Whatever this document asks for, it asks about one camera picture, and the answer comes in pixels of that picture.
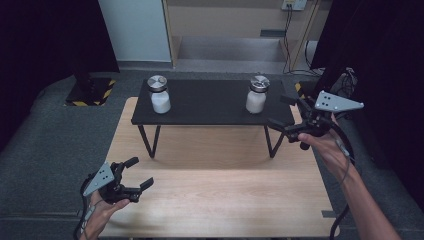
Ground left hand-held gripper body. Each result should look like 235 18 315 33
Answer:
82 161 144 205

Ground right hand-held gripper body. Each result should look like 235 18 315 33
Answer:
283 90 365 151

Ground white jar with silver lid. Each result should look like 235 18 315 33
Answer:
146 74 172 115
245 75 271 115

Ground black shelf with metal legs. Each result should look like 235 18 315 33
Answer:
130 79 296 159

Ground person's left hand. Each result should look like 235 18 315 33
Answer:
79 190 131 240

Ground person's right hand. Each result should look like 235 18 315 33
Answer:
297 113 355 183

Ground dark grey label strip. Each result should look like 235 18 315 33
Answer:
259 29 287 38

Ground black curtain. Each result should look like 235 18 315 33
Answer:
0 0 121 151
309 0 424 211

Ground white panel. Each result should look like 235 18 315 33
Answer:
98 0 173 63

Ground bundle of cables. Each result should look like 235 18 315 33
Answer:
333 67 358 99

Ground left hand-held gripper cable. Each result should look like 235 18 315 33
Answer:
73 176 98 240

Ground hand-held gripper cable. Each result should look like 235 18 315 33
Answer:
73 176 98 240
328 114 356 240

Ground black cables from socket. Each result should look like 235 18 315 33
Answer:
282 4 325 77

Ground white wall socket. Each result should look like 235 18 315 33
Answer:
281 0 308 12

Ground right hand-held gripper cable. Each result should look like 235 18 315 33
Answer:
328 114 356 240

